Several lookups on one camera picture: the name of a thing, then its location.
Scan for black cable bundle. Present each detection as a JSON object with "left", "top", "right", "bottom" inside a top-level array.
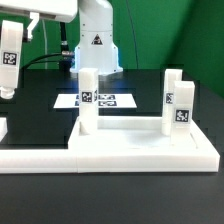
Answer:
[{"left": 20, "top": 51, "right": 76, "bottom": 71}]

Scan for white desk tabletop tray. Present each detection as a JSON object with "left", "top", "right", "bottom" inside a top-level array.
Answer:
[{"left": 68, "top": 116, "right": 220, "bottom": 173}]

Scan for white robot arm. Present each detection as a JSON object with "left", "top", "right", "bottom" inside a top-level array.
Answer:
[{"left": 0, "top": 0, "right": 123, "bottom": 75}]

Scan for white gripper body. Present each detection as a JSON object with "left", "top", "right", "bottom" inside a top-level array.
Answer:
[{"left": 0, "top": 0, "right": 78, "bottom": 23}]

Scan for fiducial marker sheet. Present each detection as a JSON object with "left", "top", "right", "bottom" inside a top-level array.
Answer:
[{"left": 54, "top": 94, "right": 137, "bottom": 109}]

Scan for white block at left edge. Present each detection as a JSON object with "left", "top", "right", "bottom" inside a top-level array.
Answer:
[{"left": 0, "top": 117, "right": 8, "bottom": 142}]

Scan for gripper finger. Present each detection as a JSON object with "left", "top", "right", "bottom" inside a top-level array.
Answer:
[{"left": 23, "top": 12, "right": 40, "bottom": 42}]

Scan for white L-shaped fence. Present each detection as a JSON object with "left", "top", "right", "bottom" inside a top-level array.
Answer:
[{"left": 0, "top": 149, "right": 78, "bottom": 174}]

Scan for black pole with clamp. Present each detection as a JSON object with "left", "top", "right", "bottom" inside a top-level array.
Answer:
[{"left": 59, "top": 22, "right": 69, "bottom": 71}]

